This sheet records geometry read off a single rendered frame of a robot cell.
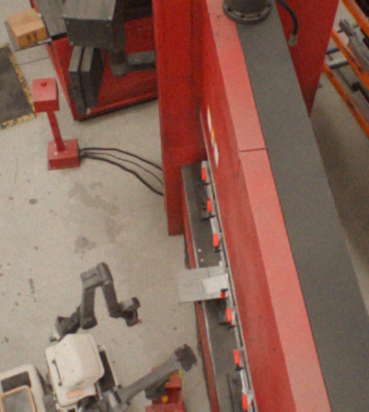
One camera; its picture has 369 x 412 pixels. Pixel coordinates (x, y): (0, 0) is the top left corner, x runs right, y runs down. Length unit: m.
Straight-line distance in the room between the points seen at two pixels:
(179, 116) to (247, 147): 1.34
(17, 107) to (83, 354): 3.02
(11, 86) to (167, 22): 2.82
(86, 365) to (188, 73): 1.50
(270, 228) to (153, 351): 2.38
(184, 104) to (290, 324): 1.82
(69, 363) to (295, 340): 1.27
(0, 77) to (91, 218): 1.61
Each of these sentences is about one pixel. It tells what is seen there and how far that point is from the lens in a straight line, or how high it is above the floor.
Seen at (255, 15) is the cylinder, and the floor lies 2.33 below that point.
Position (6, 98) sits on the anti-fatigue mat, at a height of 0.01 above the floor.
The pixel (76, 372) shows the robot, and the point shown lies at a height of 1.38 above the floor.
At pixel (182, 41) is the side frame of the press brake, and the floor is 1.90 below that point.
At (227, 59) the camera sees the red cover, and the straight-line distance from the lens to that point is 2.57.
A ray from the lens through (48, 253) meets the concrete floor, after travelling 4.77.
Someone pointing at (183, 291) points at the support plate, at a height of 1.00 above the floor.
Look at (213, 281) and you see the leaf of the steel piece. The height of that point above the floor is 1.00.
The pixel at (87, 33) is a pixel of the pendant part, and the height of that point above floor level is 1.85.
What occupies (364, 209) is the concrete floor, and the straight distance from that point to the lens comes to 5.01.
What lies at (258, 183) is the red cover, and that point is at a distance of 2.22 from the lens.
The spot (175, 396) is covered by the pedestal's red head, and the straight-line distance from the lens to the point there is 3.52.
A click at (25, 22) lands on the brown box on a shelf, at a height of 1.11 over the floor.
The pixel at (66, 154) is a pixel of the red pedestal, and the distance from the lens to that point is 5.05.
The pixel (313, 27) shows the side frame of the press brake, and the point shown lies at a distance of 3.31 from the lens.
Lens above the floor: 4.15
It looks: 58 degrees down
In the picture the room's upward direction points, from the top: straight up
